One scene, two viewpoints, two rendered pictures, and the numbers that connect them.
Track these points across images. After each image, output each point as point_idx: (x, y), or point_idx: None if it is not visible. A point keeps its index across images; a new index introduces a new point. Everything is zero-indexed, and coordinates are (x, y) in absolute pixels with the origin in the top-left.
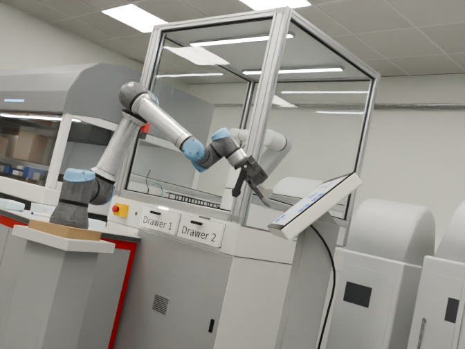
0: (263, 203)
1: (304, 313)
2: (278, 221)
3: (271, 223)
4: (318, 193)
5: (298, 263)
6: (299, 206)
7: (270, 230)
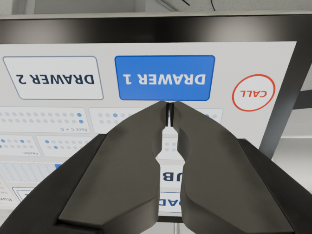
0: (184, 107)
1: None
2: (97, 61)
3: (268, 42)
4: (22, 175)
5: (35, 4)
6: (80, 139)
7: (219, 12)
